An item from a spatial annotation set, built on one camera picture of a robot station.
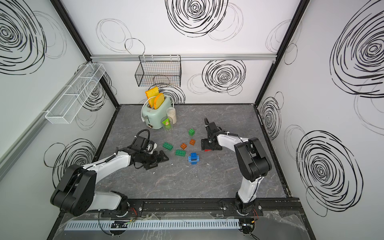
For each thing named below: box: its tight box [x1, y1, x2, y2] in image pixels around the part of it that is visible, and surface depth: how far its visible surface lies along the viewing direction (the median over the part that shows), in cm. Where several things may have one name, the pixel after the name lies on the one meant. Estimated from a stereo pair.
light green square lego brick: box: [188, 128, 196, 136], surface depth 103 cm
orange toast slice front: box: [153, 93, 165, 110], surface depth 96 cm
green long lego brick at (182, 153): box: [175, 149, 187, 157], surface depth 95 cm
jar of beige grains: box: [166, 107, 177, 124], surface depth 104 cm
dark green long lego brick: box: [162, 142, 174, 151], surface depth 98 cm
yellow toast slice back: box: [145, 86, 160, 108], surface depth 100 cm
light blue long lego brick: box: [188, 155, 200, 165], surface depth 88 cm
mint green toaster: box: [141, 96, 174, 129], surface depth 99 cm
